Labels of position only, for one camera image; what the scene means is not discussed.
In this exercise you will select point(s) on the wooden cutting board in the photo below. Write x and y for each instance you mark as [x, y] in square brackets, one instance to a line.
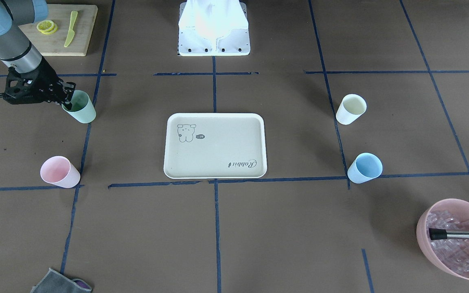
[47, 44]

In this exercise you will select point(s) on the cream rabbit tray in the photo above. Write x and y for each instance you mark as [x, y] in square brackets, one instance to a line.
[215, 146]

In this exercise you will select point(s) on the grey folded cloth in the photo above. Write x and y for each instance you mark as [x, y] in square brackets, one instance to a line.
[55, 282]

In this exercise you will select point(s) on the lemon slices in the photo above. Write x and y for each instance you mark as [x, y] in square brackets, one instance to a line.
[47, 27]

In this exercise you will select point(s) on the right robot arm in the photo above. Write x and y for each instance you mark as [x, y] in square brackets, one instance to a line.
[25, 62]

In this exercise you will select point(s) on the pink cup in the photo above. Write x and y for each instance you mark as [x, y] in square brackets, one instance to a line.
[59, 171]

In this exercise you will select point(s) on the large pink bowl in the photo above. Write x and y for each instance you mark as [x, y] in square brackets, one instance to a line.
[458, 207]

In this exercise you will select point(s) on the yellow plastic knife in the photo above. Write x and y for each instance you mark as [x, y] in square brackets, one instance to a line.
[71, 33]

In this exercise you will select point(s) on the metal tongs black tip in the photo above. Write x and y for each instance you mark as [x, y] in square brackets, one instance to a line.
[442, 234]

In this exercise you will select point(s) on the blue cup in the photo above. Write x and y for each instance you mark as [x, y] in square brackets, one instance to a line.
[365, 167]

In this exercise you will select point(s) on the green cup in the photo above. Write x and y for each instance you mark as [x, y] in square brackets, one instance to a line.
[82, 108]

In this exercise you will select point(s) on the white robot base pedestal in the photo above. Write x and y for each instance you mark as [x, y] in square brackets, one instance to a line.
[213, 28]

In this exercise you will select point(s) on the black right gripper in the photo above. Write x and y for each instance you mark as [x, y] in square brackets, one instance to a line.
[45, 81]

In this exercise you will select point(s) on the cream yellow cup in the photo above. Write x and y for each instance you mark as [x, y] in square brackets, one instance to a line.
[351, 108]

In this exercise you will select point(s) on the clear ice cubes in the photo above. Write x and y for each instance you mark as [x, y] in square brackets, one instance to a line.
[454, 253]

